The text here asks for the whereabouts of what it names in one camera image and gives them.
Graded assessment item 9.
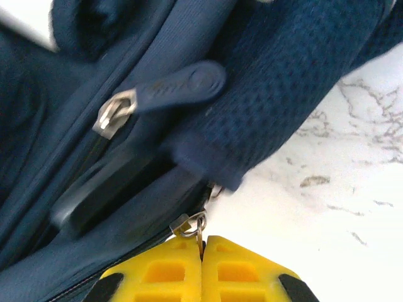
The navy blue backpack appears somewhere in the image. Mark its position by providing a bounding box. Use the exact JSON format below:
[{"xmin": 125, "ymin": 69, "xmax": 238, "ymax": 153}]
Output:
[{"xmin": 0, "ymin": 0, "xmax": 403, "ymax": 302}]

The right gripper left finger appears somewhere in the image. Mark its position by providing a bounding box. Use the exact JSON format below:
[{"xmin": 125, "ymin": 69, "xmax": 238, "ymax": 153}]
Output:
[{"xmin": 91, "ymin": 235, "xmax": 203, "ymax": 302}]

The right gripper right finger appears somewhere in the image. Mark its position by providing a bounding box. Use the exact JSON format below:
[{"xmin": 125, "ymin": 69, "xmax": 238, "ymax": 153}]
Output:
[{"xmin": 202, "ymin": 234, "xmax": 319, "ymax": 302}]

